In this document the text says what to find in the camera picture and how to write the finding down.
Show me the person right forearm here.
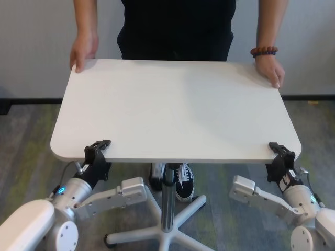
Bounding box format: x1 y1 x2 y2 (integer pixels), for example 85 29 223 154
73 0 104 40

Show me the black wall baseboard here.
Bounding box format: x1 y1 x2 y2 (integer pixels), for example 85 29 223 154
0 94 335 106

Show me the brown wooden bead bracelet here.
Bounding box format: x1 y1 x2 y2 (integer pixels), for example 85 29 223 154
250 46 279 56

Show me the person left hand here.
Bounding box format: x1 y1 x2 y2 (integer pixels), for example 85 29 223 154
254 54 286 89

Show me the person right hand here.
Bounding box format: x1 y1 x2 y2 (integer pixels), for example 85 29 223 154
69 34 100 74

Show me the grey left arm cable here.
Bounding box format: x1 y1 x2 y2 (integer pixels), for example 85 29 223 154
51 161 87 196

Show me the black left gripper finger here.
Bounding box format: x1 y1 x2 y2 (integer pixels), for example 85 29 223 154
90 139 111 153

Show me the person torso in black clothes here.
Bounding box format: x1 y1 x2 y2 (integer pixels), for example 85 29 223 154
116 0 237 62

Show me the dark blue bead bracelet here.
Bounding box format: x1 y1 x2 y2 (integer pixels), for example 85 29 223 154
252 51 278 59

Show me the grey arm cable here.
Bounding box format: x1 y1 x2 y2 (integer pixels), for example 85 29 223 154
51 161 87 196
299 168 326 209

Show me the black white-laced sneaker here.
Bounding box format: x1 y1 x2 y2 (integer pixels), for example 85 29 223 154
174 162 196 202

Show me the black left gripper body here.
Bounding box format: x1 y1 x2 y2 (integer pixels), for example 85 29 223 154
77 145 113 188

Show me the white rolling pedestal table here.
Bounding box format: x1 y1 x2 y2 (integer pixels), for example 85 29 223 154
50 59 303 251

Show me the grey right arm cable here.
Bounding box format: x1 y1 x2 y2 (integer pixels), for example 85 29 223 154
299 168 326 209

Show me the person left forearm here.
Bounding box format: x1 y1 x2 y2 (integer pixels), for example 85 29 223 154
255 0 290 51

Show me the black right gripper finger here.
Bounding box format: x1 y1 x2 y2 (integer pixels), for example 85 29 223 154
268 142 289 157

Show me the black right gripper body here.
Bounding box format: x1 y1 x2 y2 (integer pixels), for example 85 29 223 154
265 150 298 195

